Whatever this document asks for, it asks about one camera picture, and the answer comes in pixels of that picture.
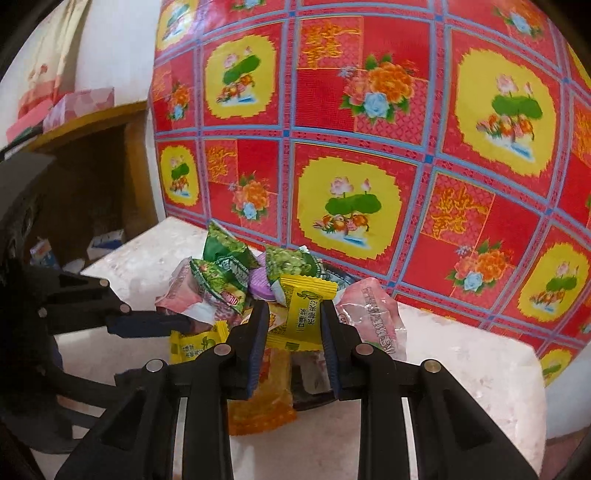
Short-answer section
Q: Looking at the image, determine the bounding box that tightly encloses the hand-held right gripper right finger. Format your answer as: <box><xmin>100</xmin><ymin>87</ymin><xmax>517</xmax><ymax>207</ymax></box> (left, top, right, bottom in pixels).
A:
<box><xmin>320</xmin><ymin>299</ymin><xmax>539</xmax><ymax>480</ymax></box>

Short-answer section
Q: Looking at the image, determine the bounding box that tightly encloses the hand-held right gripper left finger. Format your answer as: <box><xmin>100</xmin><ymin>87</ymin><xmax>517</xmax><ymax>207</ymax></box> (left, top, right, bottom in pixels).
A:
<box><xmin>55</xmin><ymin>300</ymin><xmax>271</xmax><ymax>480</ymax></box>

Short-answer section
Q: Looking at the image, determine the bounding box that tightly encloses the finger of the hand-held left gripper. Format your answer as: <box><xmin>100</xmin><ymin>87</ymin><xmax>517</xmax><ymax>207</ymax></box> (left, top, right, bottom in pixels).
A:
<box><xmin>32</xmin><ymin>267</ymin><xmax>192</xmax><ymax>340</ymax></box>
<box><xmin>46</xmin><ymin>364</ymin><xmax>153</xmax><ymax>416</ymax></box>

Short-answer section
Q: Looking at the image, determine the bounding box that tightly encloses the small pink snack packet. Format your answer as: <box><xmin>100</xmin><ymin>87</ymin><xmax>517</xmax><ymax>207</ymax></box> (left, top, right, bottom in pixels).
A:
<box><xmin>154</xmin><ymin>268</ymin><xmax>218</xmax><ymax>325</ymax></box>

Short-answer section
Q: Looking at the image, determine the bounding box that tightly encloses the yellow candy packet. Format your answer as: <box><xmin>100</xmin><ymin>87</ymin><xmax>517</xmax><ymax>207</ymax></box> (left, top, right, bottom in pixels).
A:
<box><xmin>168</xmin><ymin>320</ymin><xmax>230</xmax><ymax>365</ymax></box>
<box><xmin>267</xmin><ymin>273</ymin><xmax>340</xmax><ymax>354</ymax></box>

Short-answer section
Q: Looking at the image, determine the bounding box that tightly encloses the large pink jelly packet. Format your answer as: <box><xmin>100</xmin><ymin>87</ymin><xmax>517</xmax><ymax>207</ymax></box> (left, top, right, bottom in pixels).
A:
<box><xmin>335</xmin><ymin>277</ymin><xmax>408</xmax><ymax>361</ymax></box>

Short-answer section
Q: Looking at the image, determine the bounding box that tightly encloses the pale pink snack packet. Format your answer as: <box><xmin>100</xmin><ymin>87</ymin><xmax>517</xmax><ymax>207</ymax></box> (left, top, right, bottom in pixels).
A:
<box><xmin>295</xmin><ymin>351</ymin><xmax>333</xmax><ymax>393</ymax></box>

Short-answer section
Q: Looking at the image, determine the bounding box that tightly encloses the blue white carton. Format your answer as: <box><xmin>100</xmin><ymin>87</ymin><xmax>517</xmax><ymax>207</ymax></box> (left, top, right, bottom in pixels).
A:
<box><xmin>30</xmin><ymin>237</ymin><xmax>61</xmax><ymax>268</ymax></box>
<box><xmin>88</xmin><ymin>230</ymin><xmax>125</xmax><ymax>259</ymax></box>

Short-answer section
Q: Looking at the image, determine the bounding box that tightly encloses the orange jelly packet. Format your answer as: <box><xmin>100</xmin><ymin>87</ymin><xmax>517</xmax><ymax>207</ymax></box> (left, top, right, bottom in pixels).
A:
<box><xmin>228</xmin><ymin>348</ymin><xmax>298</xmax><ymax>437</ymax></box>

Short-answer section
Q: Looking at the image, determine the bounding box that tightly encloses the purple jelly cup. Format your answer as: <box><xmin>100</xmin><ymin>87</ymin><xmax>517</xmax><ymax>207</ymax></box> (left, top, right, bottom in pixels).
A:
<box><xmin>249</xmin><ymin>268</ymin><xmax>283</xmax><ymax>304</ymax></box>

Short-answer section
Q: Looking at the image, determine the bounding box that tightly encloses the green candy packet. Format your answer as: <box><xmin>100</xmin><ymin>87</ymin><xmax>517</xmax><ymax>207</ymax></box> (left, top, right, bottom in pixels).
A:
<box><xmin>203</xmin><ymin>220</ymin><xmax>259</xmax><ymax>273</ymax></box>
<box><xmin>265</xmin><ymin>244</ymin><xmax>326</xmax><ymax>284</ymax></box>
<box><xmin>189</xmin><ymin>257</ymin><xmax>252</xmax><ymax>315</ymax></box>

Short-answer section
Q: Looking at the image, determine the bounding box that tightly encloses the red pink box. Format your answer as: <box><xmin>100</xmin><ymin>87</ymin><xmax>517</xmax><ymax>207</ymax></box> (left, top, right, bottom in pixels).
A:
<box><xmin>6</xmin><ymin>99</ymin><xmax>54</xmax><ymax>144</ymax></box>

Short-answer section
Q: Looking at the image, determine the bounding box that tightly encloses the wooden shelf unit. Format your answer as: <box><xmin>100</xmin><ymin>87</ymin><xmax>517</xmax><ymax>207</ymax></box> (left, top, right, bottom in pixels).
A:
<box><xmin>0</xmin><ymin>100</ymin><xmax>160</xmax><ymax>273</ymax></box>

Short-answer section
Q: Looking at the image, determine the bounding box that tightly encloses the pink patterned box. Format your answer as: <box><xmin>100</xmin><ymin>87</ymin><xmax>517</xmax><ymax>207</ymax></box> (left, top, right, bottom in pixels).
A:
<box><xmin>44</xmin><ymin>88</ymin><xmax>115</xmax><ymax>132</ymax></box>

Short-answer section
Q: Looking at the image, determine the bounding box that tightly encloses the cream hanging cloth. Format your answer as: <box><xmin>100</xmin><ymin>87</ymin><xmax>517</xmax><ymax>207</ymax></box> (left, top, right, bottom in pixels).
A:
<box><xmin>18</xmin><ymin>0</ymin><xmax>89</xmax><ymax>116</ymax></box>

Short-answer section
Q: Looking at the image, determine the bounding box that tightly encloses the red floral printed cloth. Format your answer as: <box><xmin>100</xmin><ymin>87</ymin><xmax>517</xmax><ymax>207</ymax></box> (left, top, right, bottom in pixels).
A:
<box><xmin>148</xmin><ymin>0</ymin><xmax>591</xmax><ymax>388</ymax></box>

